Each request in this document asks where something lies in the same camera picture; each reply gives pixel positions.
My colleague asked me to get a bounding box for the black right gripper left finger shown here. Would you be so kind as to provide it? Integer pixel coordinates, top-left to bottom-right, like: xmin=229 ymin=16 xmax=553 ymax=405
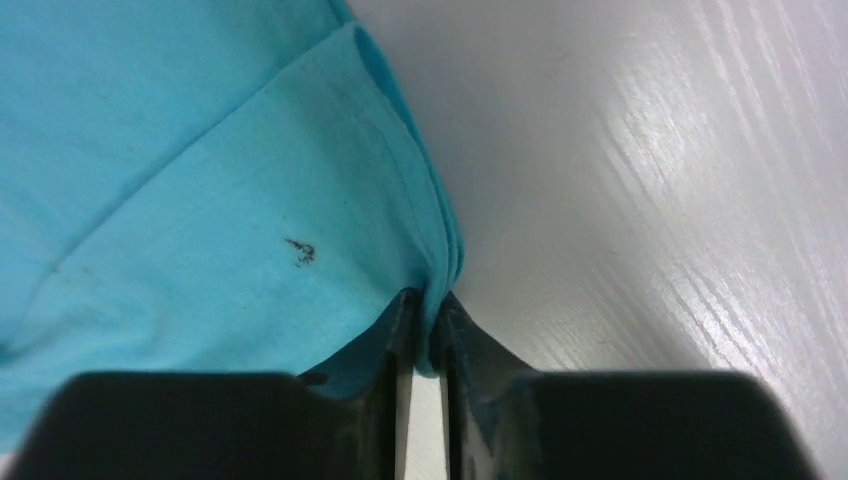
xmin=6 ymin=289 xmax=421 ymax=479

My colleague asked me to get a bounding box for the cyan t-shirt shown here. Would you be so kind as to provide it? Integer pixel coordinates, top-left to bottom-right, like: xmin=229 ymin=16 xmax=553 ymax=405
xmin=1 ymin=1 xmax=463 ymax=453

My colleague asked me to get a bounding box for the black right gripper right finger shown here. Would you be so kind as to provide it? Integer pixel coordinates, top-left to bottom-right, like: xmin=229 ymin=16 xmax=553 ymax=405
xmin=430 ymin=296 xmax=816 ymax=479

